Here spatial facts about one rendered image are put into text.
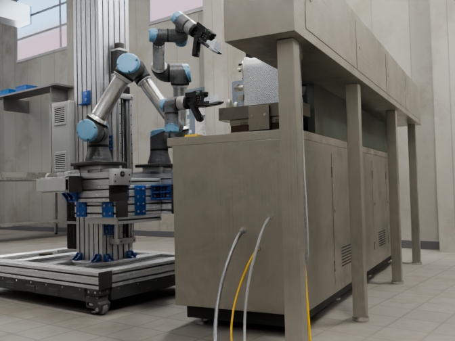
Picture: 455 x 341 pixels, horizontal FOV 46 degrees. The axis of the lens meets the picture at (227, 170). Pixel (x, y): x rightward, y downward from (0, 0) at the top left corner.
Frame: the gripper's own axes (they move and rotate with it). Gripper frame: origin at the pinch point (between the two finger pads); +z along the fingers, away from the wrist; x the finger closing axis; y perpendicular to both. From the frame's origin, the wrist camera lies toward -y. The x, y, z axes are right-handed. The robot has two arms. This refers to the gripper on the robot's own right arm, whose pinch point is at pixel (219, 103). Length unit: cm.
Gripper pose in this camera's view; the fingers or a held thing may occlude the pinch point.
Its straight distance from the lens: 276.4
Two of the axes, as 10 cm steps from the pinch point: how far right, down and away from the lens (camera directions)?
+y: -0.3, -10.0, 0.4
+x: 4.5, 0.2, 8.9
